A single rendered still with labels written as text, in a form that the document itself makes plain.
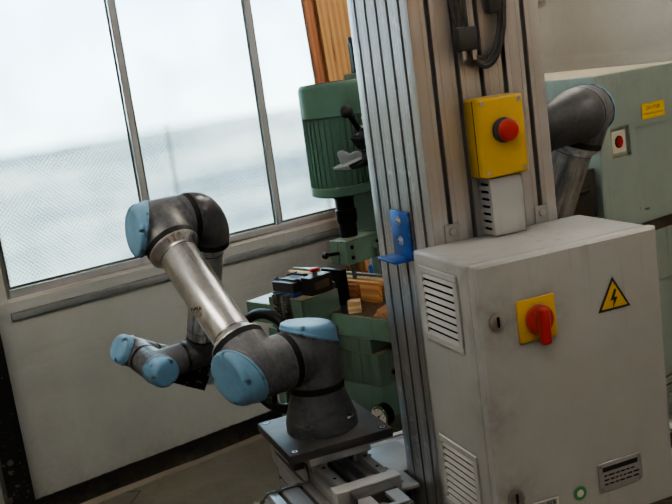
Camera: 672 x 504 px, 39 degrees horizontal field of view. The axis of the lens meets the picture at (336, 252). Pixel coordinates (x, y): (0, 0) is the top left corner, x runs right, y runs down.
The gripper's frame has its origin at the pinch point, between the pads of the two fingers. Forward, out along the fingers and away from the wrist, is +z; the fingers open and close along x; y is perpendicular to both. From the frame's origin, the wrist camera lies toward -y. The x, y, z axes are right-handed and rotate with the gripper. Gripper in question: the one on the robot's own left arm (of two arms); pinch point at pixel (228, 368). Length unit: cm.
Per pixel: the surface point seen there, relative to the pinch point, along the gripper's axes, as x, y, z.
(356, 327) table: 26.8, -18.3, 16.7
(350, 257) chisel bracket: 14.8, -37.9, 19.9
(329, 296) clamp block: 17.4, -25.1, 13.3
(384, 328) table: 37.1, -19.1, 16.3
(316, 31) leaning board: -103, -150, 80
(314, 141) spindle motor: 12, -64, -1
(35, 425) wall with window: -131, 36, 21
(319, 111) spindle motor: 15, -72, -4
